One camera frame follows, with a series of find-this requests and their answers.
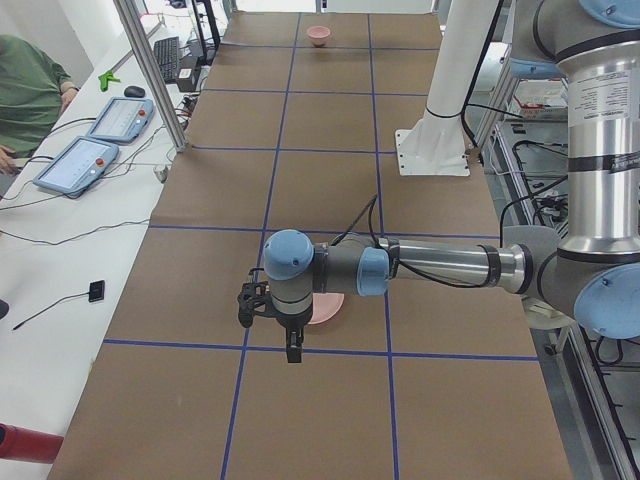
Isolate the person in green shirt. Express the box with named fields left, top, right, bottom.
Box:
left=1, top=34, right=79, bottom=175

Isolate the small black square sensor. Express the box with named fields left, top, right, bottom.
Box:
left=88, top=280, right=106, bottom=303

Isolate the pink bowl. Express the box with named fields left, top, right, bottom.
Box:
left=306, top=25, right=332, bottom=48

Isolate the black keyboard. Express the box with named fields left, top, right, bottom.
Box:
left=153, top=36, right=180, bottom=84

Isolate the black computer mouse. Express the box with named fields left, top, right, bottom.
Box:
left=123, top=85, right=146, bottom=98

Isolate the aluminium frame post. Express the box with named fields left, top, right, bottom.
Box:
left=113, top=0, right=187, bottom=153

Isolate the pink plate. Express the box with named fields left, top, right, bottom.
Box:
left=309, top=293, right=344, bottom=325

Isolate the far blue teach pendant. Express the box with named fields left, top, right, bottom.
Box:
left=87, top=97, right=154, bottom=144

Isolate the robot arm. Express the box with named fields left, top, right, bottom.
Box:
left=238, top=1, right=639, bottom=363

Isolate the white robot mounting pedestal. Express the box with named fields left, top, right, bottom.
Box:
left=395, top=0, right=502, bottom=177

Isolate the red cylinder object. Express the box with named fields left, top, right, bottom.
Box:
left=0, top=424, right=64, bottom=464

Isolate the green plastic clamp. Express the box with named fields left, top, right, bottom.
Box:
left=98, top=70, right=121, bottom=92

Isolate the near blue teach pendant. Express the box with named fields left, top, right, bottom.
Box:
left=33, top=136, right=119, bottom=198

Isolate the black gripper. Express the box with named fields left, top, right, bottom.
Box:
left=237, top=281, right=303, bottom=363

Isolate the blue teach pendant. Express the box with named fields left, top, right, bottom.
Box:
left=87, top=97, right=154, bottom=144
left=33, top=136, right=119, bottom=198

